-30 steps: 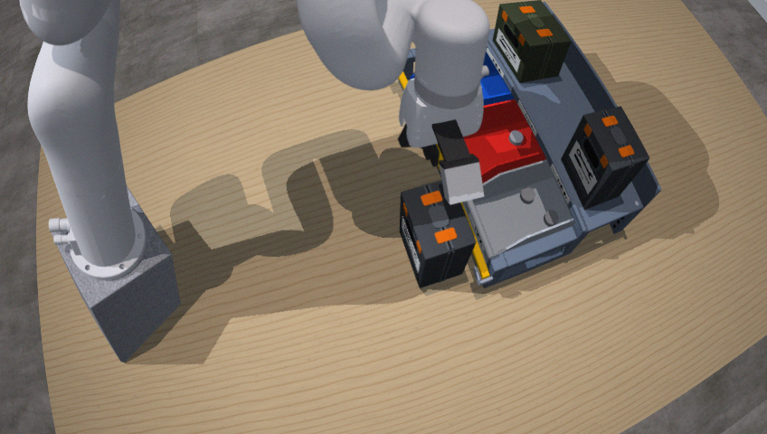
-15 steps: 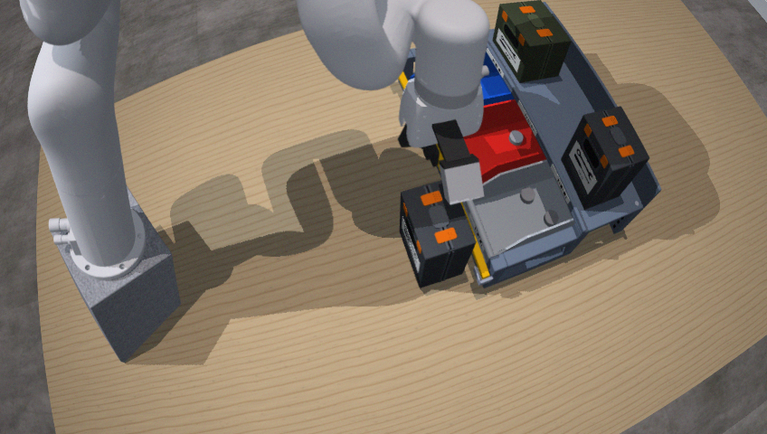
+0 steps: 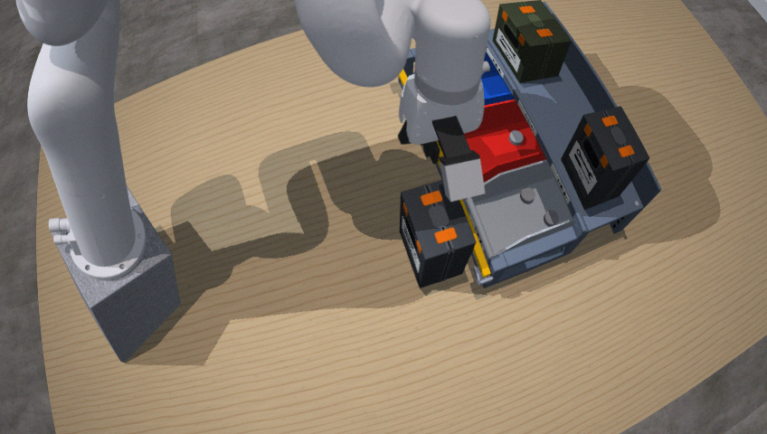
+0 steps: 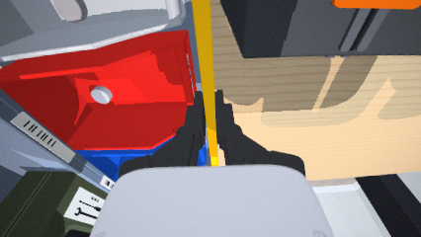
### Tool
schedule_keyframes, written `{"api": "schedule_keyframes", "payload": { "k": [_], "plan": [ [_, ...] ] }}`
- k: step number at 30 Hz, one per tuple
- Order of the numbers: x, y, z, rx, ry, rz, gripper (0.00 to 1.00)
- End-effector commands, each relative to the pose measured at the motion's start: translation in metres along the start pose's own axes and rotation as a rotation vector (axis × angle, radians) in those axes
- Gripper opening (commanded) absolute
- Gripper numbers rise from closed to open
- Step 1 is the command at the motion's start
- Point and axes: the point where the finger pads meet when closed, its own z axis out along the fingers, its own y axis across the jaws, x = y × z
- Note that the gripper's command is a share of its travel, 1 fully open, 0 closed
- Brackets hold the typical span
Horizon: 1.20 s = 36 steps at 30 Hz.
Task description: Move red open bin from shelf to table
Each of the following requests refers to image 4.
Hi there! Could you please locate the yellow bar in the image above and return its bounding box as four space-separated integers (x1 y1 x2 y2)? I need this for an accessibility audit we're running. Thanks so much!
192 0 218 166

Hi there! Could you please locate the red bin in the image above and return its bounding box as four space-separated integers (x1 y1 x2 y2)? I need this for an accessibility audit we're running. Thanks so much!
0 31 197 150

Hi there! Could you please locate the olive green tool case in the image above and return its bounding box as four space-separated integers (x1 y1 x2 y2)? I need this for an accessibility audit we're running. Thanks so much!
0 171 108 237

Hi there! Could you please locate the blue open bin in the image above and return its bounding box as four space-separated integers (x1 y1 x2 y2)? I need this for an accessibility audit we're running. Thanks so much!
75 136 207 181

